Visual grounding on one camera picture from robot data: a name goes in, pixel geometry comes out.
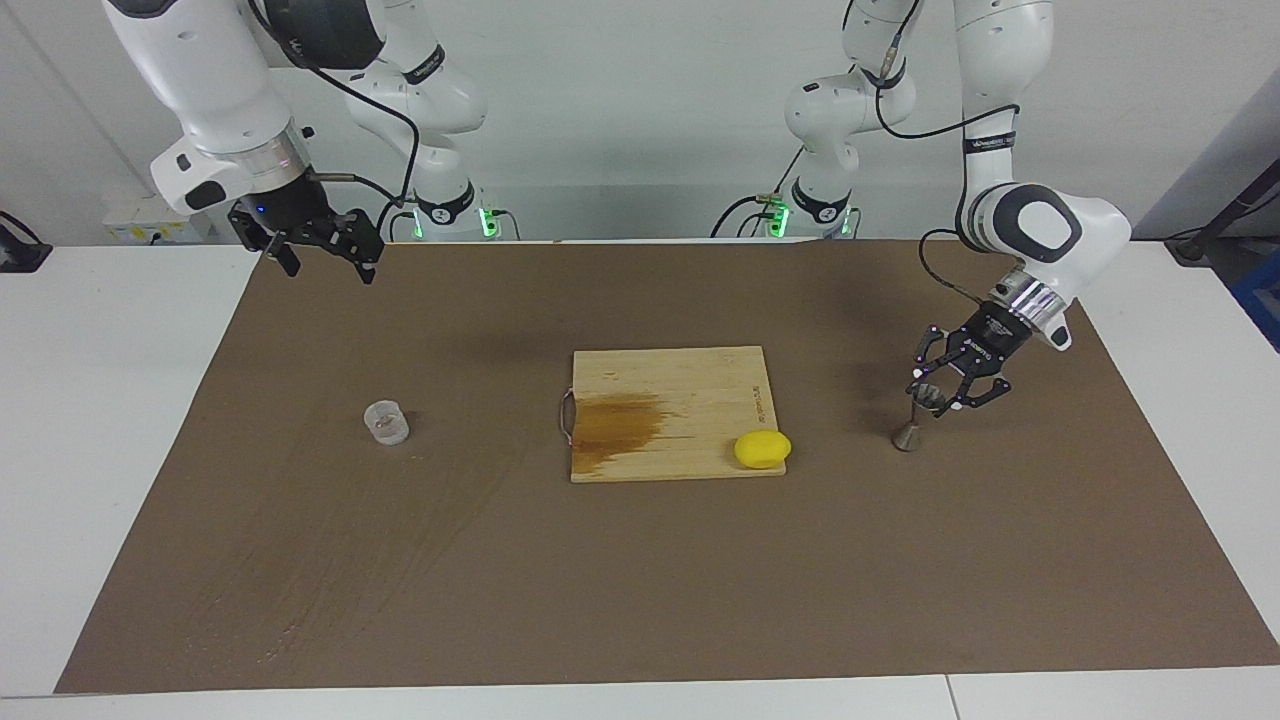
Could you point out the black tripod leg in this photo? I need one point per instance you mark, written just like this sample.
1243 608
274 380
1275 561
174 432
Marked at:
1190 248

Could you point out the brown table mat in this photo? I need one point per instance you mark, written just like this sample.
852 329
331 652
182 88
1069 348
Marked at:
640 580

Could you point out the white box yellow label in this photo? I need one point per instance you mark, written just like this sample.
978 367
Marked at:
130 225

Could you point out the steel cocktail jigger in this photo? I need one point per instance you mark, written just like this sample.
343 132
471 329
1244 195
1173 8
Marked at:
908 435

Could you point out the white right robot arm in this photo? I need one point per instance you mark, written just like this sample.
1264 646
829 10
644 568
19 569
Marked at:
200 70

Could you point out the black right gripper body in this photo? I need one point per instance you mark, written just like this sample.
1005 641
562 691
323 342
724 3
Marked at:
295 210

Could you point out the wooden cutting board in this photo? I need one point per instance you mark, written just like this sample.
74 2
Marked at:
700 400

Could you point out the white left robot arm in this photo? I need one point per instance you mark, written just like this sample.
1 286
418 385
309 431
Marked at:
1040 220

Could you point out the black stand base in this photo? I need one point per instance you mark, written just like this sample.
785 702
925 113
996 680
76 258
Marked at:
20 258

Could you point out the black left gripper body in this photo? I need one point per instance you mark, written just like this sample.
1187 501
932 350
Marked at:
985 340

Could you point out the blue crate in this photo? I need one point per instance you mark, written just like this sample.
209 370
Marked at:
1262 300

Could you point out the clear plastic measuring cup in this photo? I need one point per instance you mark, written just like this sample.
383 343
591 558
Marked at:
386 424

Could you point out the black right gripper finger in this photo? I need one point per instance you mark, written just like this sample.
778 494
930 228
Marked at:
285 258
367 268

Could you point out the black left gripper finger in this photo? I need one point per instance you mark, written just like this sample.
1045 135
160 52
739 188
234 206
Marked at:
920 382
975 397

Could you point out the yellow lemon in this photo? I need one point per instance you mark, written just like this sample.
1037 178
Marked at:
762 449

